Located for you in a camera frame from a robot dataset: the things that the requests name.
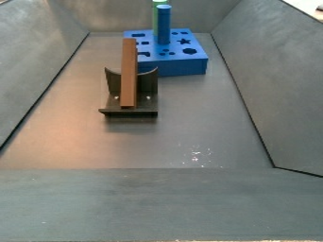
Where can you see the blue cylinder peg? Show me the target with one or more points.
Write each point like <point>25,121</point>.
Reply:
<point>164,23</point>

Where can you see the blue shape sorter block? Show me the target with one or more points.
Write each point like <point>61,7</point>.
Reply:
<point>180,58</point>

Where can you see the black curved fixture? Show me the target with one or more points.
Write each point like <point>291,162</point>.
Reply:
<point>145,95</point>

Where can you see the brown arch object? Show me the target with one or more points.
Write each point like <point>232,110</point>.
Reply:
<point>128,73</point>

